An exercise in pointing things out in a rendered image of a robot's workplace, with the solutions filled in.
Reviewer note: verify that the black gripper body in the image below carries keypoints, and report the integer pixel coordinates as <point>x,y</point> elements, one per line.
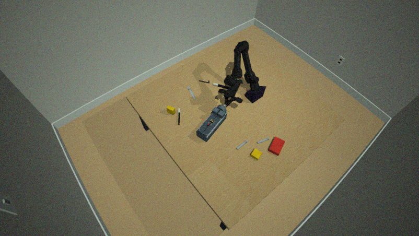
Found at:
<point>233,98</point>

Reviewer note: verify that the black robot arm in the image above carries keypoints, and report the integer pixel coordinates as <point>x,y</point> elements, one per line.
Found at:
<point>241,48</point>

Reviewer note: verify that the red rectangular block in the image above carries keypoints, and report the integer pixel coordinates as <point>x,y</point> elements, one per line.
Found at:
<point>276,146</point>

